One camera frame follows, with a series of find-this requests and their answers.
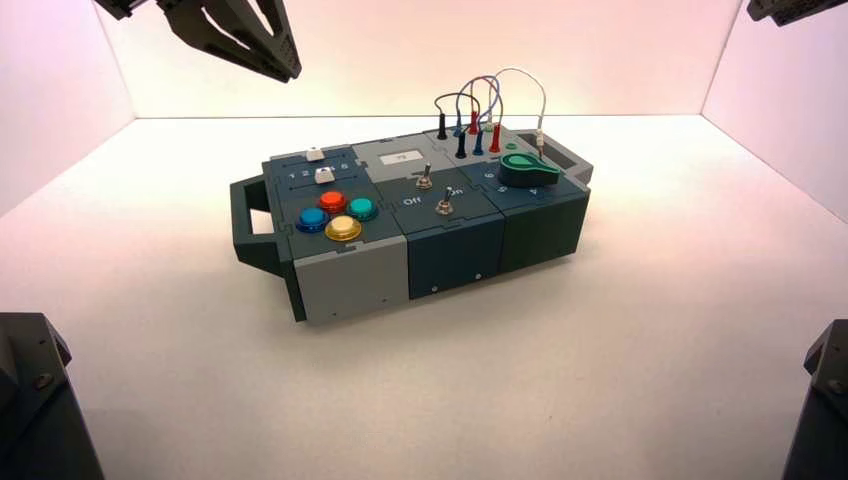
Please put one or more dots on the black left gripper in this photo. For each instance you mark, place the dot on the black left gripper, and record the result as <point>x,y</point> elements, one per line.
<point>122,6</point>

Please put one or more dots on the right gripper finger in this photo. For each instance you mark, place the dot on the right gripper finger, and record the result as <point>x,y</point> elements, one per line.
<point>795,10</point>

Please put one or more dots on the metal toggle switch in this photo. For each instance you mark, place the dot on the metal toggle switch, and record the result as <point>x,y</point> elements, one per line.
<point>445,202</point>
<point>424,175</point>

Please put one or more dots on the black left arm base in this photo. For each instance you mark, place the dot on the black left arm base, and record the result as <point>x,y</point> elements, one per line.
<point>40,411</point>

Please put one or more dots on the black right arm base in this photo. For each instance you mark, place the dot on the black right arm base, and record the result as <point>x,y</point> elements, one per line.
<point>821,411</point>

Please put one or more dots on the white slider key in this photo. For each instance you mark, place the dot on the white slider key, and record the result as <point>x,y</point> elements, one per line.
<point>315,154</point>
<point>323,175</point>

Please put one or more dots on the orange round push button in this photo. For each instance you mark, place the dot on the orange round push button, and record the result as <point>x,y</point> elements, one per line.
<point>332,201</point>

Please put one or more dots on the small grey display screen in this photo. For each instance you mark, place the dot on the small grey display screen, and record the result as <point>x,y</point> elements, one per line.
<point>399,157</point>

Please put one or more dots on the blue round push button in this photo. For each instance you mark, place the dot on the blue round push button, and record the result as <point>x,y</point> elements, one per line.
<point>312,218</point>

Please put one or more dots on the teal round push button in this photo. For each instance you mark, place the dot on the teal round push button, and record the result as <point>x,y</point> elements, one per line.
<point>362,208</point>

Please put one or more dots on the black banana plug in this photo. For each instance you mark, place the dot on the black banana plug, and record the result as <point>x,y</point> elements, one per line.
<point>442,127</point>

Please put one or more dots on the yellow round push button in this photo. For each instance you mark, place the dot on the yellow round push button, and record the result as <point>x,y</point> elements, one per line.
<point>343,228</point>

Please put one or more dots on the dark navy banana plug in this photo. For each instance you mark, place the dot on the dark navy banana plug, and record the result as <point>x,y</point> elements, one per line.
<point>460,147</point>

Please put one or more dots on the red banana plug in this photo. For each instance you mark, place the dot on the red banana plug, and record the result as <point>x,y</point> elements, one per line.
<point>474,123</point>
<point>495,140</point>

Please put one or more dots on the blue banana plug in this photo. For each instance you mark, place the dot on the blue banana plug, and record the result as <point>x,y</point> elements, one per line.
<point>478,144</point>

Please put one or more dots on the blue grey control box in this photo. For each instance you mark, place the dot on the blue grey control box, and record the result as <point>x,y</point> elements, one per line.
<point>351,272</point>

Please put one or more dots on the white banana plug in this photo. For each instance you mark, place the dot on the white banana plug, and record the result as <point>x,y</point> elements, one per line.
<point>541,141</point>

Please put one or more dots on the green rotary knob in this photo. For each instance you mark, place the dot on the green rotary knob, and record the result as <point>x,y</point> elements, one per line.
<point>526,170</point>

